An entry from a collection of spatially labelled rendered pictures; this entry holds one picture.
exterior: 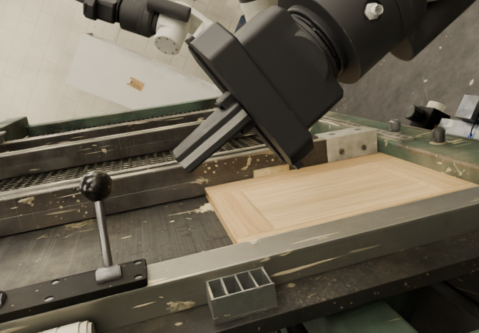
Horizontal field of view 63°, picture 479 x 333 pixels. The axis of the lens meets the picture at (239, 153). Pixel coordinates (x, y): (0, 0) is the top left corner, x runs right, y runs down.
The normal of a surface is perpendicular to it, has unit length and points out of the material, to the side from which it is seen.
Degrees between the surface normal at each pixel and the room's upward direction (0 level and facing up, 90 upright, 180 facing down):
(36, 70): 90
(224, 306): 89
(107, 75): 90
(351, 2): 74
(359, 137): 90
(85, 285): 60
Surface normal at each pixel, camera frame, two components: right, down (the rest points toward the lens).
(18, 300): -0.12, -0.96
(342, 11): 0.05, -0.03
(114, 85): 0.22, 0.29
